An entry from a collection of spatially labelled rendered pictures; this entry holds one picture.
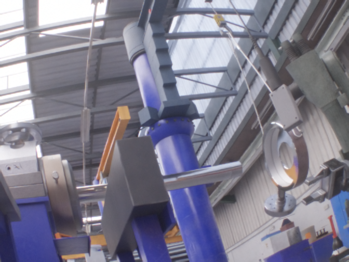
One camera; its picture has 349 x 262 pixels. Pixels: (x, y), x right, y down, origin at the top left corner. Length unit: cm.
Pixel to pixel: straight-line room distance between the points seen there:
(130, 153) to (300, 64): 187
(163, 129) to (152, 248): 281
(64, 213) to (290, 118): 91
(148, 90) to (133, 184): 310
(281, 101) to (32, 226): 89
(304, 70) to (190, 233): 167
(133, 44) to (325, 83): 234
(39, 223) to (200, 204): 226
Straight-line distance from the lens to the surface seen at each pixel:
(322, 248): 751
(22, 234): 130
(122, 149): 79
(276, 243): 830
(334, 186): 243
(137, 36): 421
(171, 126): 357
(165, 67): 370
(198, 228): 332
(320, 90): 252
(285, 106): 116
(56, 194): 152
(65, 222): 155
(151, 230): 82
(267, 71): 121
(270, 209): 216
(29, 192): 133
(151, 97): 380
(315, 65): 253
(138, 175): 78
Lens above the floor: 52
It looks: 25 degrees up
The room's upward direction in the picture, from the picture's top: 17 degrees counter-clockwise
